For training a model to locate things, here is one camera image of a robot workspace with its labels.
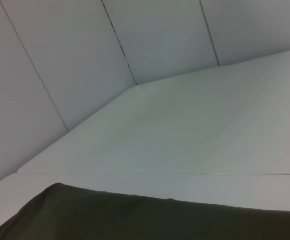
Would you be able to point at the dark green printed t-shirt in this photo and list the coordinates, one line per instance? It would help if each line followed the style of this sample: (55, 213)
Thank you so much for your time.
(134, 217)

